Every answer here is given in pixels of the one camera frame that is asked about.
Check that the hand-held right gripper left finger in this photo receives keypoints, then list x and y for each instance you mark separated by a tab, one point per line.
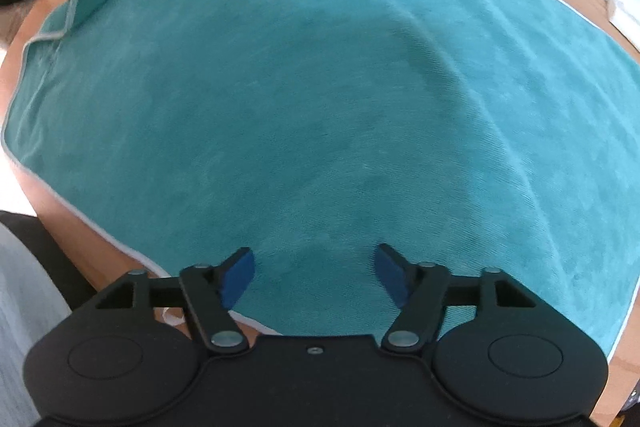
239	277

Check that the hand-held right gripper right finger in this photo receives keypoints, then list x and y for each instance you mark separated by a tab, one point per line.
392	277

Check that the person's left forearm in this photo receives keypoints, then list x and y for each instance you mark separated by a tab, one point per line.
12	24

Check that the white tube box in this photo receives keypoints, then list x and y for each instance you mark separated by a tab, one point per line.
627	19

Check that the teal towel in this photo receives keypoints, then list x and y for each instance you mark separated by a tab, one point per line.
320	107

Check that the person's grey clothing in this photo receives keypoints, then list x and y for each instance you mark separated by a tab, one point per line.
25	307

